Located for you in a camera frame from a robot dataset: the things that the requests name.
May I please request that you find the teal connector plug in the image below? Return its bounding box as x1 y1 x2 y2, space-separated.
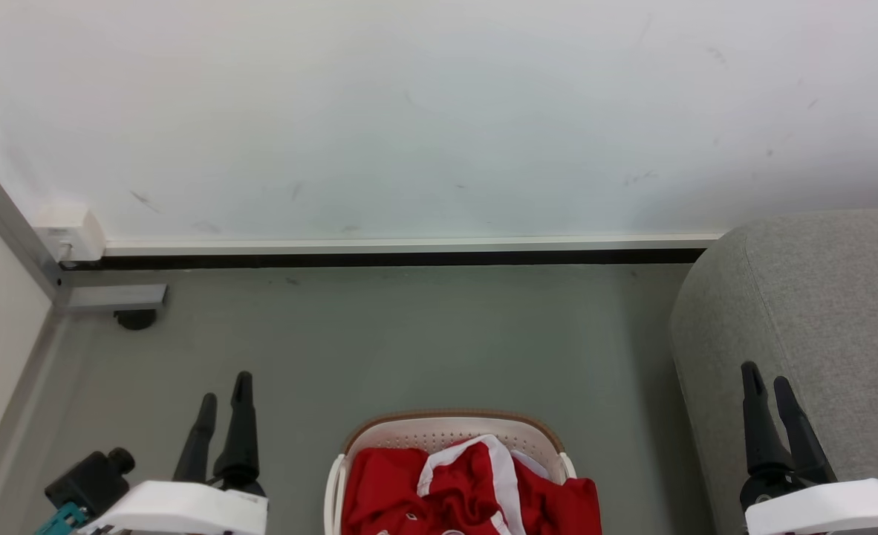
36 502 87 535

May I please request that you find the red white clothing piece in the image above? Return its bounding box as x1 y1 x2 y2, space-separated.
513 450 603 535

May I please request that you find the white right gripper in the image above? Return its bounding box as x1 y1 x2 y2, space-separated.
740 362 878 535

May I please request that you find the white wall socket box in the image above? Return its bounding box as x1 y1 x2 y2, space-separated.
34 204 107 262

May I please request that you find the black frame foot caster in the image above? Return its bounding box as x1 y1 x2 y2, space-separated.
114 309 158 331

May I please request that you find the red fleece top white sleeve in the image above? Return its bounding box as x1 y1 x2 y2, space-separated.
342 435 529 535

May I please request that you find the grey metal partition frame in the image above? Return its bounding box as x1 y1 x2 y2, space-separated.
0 151 167 311

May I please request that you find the white and black baseboard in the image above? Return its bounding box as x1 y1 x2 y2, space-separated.
60 234 726 270

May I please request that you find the white laundry basket brown rim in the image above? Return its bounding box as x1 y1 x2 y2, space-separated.
324 409 577 535

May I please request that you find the grey fabric sofa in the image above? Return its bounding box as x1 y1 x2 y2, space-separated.
669 210 878 535

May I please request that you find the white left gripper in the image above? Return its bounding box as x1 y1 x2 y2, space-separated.
79 372 269 535

